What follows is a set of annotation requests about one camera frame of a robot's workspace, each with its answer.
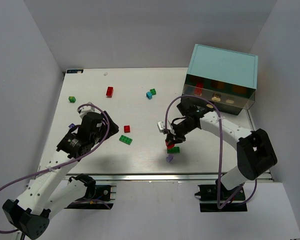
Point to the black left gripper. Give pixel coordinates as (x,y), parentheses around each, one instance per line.
(105,125)

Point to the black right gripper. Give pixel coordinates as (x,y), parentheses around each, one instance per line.
(172,137)

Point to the red rounded lego brick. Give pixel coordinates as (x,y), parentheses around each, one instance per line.
(169,144)

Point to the green long lego brick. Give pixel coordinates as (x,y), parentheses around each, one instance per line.
(173,150)

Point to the small red square lego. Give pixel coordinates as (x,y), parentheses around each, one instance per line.
(127,129)

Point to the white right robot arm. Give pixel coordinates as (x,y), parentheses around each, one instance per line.
(254,151)

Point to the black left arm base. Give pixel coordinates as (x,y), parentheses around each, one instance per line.
(103,199)

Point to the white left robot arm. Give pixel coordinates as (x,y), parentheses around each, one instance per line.
(32,211)

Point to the lilac lego piece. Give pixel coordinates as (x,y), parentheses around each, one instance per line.
(169,158)

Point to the green flat lego plate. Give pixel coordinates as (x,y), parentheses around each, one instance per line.
(125,139)

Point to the purple lego piece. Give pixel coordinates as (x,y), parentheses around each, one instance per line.
(71,125)

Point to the large red lego brick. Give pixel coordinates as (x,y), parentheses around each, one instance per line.
(109,91)

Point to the green yellow lego cube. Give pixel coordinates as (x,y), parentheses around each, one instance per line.
(72,99)

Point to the small cyan lego brick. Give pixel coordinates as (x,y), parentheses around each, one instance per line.
(149,95)

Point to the small green lego brick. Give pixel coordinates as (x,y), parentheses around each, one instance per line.
(153,91)

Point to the dark corner label sticker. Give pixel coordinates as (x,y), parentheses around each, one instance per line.
(74,71)

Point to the clear open drawer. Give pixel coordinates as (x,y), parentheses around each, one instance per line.
(225,102)

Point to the teal drawer organizer box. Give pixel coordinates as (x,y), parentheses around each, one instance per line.
(222,70)

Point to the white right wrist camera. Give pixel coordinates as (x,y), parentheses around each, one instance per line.
(165,129)

